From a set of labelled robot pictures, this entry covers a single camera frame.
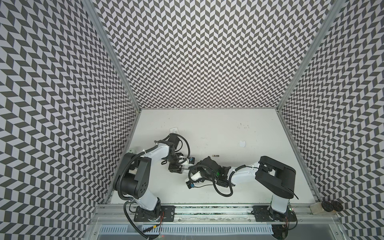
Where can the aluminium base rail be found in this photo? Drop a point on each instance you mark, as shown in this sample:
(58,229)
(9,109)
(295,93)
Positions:
(211,214)

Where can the aluminium corner post right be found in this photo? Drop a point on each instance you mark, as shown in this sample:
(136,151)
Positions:
(321,34)

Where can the white remote green buttons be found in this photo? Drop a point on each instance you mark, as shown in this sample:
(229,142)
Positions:
(174,130)

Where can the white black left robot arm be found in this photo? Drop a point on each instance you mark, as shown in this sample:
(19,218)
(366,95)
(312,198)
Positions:
(133,175)

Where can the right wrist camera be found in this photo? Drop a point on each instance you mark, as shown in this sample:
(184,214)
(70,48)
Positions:
(194,177)

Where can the aluminium corner post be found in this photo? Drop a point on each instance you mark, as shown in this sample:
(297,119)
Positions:
(94,18)
(321,34)

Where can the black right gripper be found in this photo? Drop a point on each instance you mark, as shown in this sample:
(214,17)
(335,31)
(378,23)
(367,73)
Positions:
(202,165)

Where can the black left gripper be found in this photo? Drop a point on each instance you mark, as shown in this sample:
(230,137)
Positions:
(175,168)

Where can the aluminium corner post left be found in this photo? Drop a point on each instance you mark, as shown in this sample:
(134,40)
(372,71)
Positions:
(94,18)

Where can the black round knob pair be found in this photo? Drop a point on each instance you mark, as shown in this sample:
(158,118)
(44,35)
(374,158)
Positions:
(333,206)

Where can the white battery cover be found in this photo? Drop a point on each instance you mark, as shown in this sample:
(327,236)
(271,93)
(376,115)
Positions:
(242,144)

